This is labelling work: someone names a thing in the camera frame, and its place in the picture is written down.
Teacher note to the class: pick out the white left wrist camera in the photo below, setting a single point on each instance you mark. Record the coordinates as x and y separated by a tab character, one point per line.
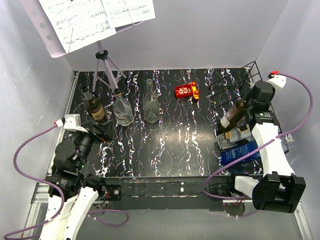
71	122

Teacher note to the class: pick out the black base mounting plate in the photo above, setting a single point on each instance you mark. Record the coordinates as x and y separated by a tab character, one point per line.
165	193

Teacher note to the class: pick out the clear corked glass bottle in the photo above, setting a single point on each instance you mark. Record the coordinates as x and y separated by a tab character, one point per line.
122	109

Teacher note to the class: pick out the black wire wine rack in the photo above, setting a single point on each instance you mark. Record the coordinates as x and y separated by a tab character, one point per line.
234	85

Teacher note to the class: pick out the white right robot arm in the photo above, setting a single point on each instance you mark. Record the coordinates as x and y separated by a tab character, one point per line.
280	190

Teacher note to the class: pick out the white sheet music right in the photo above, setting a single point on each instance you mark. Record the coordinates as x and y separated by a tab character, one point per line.
125	12

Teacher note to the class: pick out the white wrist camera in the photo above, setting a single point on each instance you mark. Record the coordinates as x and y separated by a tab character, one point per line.
276	80
71	122

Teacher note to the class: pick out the white sheet music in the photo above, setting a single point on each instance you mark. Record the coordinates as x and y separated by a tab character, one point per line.
77	23
125	12

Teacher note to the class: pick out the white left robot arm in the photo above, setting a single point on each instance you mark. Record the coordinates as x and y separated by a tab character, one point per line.
71	194

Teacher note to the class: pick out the dark green wine bottle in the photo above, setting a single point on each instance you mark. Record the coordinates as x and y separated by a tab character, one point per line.
94	106

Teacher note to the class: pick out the blue rectangular bottle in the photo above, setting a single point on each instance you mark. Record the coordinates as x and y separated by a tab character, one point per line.
238	152

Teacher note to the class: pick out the clear square liquor bottle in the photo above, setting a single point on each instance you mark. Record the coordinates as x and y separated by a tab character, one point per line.
236	137

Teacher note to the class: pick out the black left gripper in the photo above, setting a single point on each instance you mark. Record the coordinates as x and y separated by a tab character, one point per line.
106	129

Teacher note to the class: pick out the lilac music stand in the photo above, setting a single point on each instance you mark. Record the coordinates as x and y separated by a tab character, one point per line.
53	45

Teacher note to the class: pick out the red yellow toy block car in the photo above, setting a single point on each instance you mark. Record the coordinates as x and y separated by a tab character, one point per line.
187	90

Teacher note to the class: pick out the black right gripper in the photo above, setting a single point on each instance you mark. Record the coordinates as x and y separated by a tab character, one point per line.
273	92

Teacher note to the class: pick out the clear tall glass bottle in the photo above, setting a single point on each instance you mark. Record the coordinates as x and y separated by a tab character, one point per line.
151	106

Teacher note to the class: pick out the white sheet music left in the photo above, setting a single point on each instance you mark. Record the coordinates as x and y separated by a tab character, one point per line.
77	23

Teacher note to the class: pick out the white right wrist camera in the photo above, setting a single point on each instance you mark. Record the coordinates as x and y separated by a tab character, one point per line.
276	80

